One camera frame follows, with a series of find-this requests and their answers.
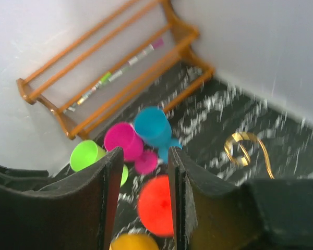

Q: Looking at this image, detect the magenta wine glass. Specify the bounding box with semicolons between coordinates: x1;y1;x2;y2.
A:
104;122;158;174

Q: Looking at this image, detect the red wine glass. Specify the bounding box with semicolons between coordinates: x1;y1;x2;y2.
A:
137;174;174;237

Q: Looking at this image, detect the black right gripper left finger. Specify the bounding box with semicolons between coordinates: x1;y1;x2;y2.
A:
0;147;124;249

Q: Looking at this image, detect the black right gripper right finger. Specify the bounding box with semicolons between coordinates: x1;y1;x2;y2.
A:
167;147;313;249

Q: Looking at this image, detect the purple capped marker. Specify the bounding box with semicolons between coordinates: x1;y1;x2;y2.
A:
128;38;164;66

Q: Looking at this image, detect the orange wooden tiered shelf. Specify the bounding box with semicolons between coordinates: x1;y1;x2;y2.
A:
16;1;215;140

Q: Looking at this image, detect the blue wine glass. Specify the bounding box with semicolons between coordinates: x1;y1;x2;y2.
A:
133;106;182;164

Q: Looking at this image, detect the yellow orange wine glass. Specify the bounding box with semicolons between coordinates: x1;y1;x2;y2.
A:
110;234;159;250

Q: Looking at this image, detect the green wine glass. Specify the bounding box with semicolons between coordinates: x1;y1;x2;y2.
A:
69;140;129;188

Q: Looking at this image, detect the green capped marker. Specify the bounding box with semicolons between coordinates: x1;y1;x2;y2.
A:
77;72;112;105

